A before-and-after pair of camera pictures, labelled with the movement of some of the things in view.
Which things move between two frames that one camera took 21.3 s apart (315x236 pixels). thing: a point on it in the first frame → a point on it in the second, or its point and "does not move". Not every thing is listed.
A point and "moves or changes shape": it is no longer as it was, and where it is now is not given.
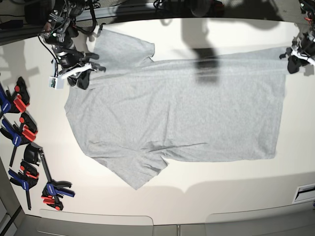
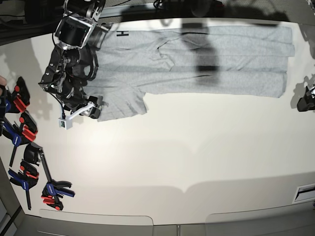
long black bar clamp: x=53 y=189 does not move
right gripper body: x=294 y=63 → x=307 y=103
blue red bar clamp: x=16 y=103 does not move
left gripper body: x=72 y=61 → x=90 y=107
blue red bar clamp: x=26 y=133 does not move
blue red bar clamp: x=28 y=177 does not move
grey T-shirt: x=139 y=113 moves or changes shape
